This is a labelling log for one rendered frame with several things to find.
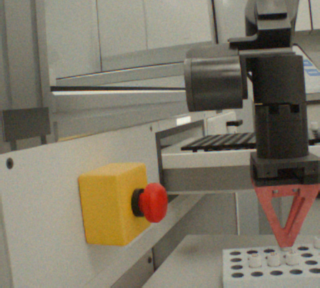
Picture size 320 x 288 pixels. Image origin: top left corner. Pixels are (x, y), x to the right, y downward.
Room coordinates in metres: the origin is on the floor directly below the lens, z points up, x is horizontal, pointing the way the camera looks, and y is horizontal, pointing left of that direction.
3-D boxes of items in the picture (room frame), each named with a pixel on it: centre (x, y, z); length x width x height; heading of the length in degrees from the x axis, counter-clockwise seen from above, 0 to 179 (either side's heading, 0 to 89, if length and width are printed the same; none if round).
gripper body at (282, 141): (0.41, -0.13, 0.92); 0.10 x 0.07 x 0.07; 171
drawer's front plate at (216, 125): (1.01, -0.16, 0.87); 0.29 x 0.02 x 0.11; 160
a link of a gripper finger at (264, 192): (0.41, -0.13, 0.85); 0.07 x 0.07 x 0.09; 81
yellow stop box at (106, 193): (0.40, 0.05, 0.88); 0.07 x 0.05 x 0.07; 160
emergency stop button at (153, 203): (0.38, 0.02, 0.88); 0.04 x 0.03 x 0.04; 160
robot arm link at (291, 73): (0.41, -0.12, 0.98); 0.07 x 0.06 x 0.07; 80
